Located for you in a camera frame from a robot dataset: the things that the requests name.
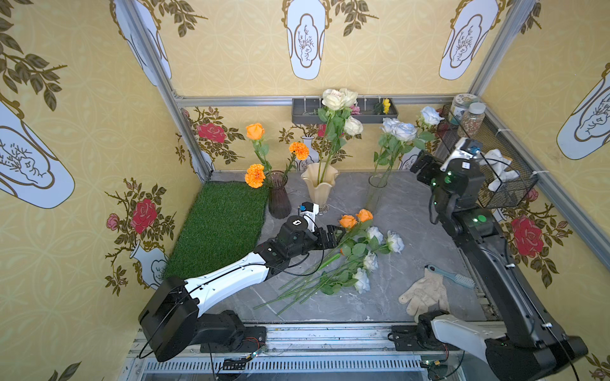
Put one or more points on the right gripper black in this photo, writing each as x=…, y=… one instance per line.
x=424, y=167

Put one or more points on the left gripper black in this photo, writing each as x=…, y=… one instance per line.
x=325, y=236

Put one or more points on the white cloth figure in basket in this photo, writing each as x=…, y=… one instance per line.
x=500, y=168

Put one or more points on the jar with patterned lid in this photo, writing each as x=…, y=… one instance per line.
x=460, y=104

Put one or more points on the orange carnation flower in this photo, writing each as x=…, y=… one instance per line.
x=256, y=176

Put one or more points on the small orange flower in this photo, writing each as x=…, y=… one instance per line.
x=348, y=222
x=364, y=215

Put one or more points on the yellow flower on shelf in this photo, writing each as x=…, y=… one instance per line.
x=386, y=104

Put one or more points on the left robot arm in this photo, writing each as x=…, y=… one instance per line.
x=178, y=315

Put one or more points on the purple ribbed glass vase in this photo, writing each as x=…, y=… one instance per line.
x=279, y=204

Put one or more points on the cream rose flower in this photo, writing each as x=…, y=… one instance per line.
x=336, y=102

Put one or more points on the black wire basket shelf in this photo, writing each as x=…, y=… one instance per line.
x=511, y=193

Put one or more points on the jar with white lid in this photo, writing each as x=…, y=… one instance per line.
x=472, y=120

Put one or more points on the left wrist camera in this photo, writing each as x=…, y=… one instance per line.
x=309, y=211

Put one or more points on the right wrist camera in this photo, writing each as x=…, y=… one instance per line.
x=465, y=148

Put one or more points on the cream rose single stem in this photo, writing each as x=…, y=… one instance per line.
x=337, y=130

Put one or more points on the white rose lower pile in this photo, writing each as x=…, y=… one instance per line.
x=370, y=262

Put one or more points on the cream fluted glass vase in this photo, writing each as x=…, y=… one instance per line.
x=319, y=190

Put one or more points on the orange rose flower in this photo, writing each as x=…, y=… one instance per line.
x=256, y=133

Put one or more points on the white rose flower large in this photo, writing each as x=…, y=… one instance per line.
x=406, y=133

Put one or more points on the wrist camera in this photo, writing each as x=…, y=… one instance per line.
x=465, y=148
x=309, y=211

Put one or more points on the green artificial grass mat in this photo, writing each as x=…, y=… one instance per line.
x=223, y=225

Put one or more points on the orange marigold flower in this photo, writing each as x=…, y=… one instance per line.
x=299, y=152

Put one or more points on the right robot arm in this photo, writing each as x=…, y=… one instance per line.
x=534, y=345

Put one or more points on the clear glass vase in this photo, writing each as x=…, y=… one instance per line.
x=376, y=190

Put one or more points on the beige work glove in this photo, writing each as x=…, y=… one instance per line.
x=424, y=294

